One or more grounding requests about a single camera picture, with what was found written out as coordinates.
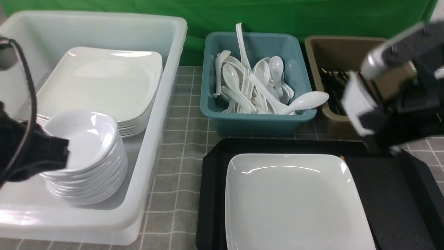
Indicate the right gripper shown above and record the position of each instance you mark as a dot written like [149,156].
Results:
[414,113]

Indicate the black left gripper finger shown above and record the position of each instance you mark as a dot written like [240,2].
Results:
[51,153]

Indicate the white square rice plate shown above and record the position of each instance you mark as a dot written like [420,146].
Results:
[293,202]

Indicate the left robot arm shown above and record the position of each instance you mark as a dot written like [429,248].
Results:
[25,149]

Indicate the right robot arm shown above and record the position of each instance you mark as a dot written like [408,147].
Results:
[423,41]

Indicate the stack of white bowls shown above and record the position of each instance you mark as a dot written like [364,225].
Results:
[97,161]

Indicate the black chopsticks in bin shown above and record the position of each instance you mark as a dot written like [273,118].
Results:
[334,81]

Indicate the large white plastic bin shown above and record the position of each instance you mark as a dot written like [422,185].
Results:
[28,211]

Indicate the brown plastic chopstick bin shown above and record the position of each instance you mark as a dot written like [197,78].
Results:
[347,53]

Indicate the white spoon on bin rim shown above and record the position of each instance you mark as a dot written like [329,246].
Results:
[310,100]

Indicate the stack of white square plates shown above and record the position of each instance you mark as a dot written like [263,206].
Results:
[119,83]

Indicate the black serving tray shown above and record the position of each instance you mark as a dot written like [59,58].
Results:
[399,194]

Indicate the green backdrop cloth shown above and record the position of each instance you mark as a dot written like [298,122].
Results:
[300,18]

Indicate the teal plastic spoon bin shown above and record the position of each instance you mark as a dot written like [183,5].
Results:
[258,46]

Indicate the pile of white spoons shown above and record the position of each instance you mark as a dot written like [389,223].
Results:
[234,85]

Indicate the grey checked tablecloth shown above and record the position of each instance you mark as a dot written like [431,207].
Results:
[170,217]

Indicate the upright white spoon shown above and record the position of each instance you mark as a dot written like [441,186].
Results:
[241,45]

